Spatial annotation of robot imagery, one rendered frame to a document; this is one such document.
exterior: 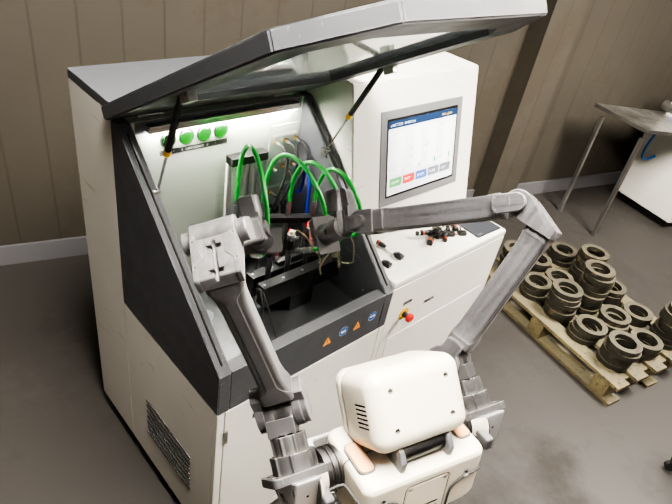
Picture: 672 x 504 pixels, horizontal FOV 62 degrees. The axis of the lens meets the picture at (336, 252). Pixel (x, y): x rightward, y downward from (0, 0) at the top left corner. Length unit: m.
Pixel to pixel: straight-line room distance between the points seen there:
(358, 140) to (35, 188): 1.99
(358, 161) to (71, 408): 1.67
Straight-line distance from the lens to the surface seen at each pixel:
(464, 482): 1.24
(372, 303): 1.89
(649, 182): 5.55
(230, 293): 0.90
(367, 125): 1.94
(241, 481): 2.08
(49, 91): 3.17
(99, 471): 2.58
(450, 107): 2.28
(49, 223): 3.51
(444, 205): 1.31
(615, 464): 3.15
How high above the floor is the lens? 2.13
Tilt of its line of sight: 35 degrees down
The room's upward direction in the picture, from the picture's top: 11 degrees clockwise
